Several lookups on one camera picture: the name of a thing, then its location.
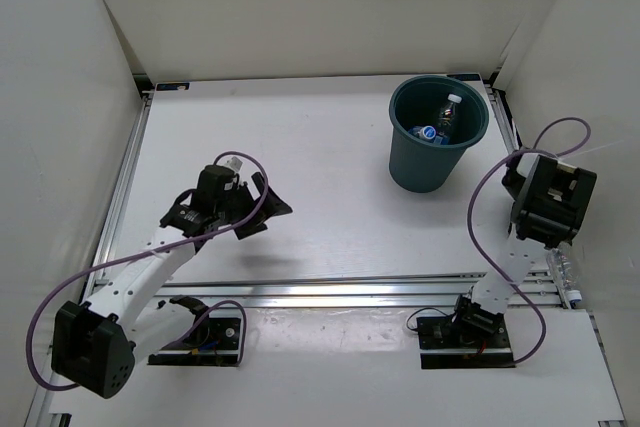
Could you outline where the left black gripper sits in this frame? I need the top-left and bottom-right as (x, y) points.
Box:
(215, 172), (292, 239)

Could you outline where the clear bottle blue label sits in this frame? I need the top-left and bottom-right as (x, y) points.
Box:
(434, 94), (462, 145)

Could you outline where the clear bottle no label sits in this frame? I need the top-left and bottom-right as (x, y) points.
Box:
(546, 242), (582, 309)

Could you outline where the crushed bottle blue label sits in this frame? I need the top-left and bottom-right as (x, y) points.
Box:
(408, 125), (437, 142)

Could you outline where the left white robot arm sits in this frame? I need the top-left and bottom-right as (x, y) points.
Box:
(51, 162), (293, 399)

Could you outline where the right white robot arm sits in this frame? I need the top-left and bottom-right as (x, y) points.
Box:
(449, 150), (597, 347)

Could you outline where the dark teal plastic bin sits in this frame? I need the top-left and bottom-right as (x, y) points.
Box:
(389, 74), (489, 193)

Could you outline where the right blue sticker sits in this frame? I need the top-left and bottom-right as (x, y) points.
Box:
(448, 73), (482, 82)

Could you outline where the blue sticker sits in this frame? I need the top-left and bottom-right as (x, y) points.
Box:
(155, 82), (190, 92)
(448, 73), (482, 82)

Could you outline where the left blue sticker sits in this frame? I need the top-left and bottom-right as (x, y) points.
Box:
(155, 82), (190, 92)

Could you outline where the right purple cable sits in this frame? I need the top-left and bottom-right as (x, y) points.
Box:
(467, 117), (595, 366)

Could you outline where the aluminium front rail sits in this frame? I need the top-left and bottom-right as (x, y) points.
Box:
(82, 271), (571, 309)

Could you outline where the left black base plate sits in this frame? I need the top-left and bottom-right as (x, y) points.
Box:
(147, 311), (244, 367)

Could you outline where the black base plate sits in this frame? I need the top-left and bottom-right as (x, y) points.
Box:
(405, 307), (515, 370)
(147, 311), (244, 367)

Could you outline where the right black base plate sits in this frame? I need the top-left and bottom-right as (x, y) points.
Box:
(405, 307), (515, 370)

